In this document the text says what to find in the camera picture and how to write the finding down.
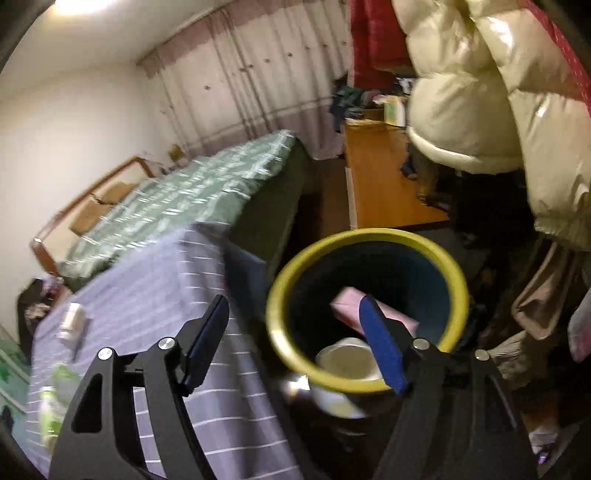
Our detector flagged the green checked duvet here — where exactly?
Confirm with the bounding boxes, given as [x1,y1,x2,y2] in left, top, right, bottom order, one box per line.
[57,130,305,290]

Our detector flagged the wooden bed headboard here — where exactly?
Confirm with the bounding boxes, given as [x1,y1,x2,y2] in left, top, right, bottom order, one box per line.
[29,156,154,275]

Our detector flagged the orange wooden desk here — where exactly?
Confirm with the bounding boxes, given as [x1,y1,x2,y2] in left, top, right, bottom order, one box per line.
[342,120,448,230]

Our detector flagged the brown pillow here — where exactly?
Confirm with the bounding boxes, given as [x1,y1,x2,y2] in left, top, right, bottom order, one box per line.
[94,182,138,205]
[69,200,112,236]

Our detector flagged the pink striped curtain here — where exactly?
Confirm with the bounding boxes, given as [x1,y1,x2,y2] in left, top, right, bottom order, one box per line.
[138,1,351,160]

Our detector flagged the brown pillow right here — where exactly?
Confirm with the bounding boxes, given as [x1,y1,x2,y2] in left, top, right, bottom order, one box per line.
[94,182,138,205]

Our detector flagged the brown pillow left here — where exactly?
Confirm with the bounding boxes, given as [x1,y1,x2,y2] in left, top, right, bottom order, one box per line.
[69,200,112,236]

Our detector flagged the purple checked tablecloth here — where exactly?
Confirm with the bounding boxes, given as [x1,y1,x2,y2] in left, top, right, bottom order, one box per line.
[23,224,303,479]

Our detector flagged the red jacket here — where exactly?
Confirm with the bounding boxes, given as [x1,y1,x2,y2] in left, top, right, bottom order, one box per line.
[346,0,415,90]

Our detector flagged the clothes on bedside cabinet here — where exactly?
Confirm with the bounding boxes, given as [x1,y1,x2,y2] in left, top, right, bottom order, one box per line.
[16,276,63,363]

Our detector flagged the pile of dark clothes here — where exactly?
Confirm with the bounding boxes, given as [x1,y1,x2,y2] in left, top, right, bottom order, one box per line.
[329,85,382,124]

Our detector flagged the pink strawberry box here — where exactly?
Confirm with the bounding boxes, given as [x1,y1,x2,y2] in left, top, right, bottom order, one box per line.
[331,287,419,336]

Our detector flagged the yellow rimmed trash bin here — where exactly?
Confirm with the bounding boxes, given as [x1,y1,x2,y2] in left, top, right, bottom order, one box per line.
[265,227,471,394]

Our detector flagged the cream puffer jacket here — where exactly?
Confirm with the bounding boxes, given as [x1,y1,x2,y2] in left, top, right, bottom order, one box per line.
[394,1,590,251]

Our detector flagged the white pill bottle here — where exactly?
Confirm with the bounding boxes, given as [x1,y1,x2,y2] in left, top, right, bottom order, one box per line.
[57,303,86,348]

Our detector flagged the white paper cup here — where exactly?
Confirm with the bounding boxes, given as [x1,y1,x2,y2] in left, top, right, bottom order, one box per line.
[315,337,382,381]

